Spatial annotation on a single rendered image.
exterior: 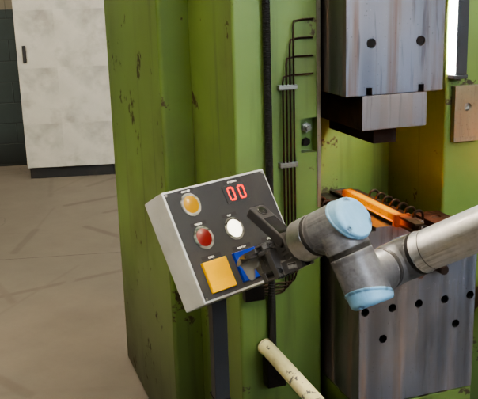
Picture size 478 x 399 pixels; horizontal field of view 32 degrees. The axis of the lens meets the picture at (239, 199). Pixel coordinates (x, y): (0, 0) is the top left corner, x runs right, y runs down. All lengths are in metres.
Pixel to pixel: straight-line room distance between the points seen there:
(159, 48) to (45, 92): 5.01
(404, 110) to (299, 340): 0.76
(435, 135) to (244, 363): 0.91
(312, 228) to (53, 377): 2.38
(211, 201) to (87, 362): 2.05
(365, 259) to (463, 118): 1.06
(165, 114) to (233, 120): 0.44
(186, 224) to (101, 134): 5.74
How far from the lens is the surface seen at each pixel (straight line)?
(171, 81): 2.68
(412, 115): 2.35
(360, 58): 2.26
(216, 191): 2.03
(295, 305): 2.50
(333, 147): 2.80
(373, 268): 1.62
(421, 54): 2.35
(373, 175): 2.89
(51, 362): 3.99
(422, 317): 2.47
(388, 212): 2.43
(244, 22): 2.27
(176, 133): 2.70
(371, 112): 2.29
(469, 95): 2.59
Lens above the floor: 1.67
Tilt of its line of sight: 15 degrees down
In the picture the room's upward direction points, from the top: 2 degrees counter-clockwise
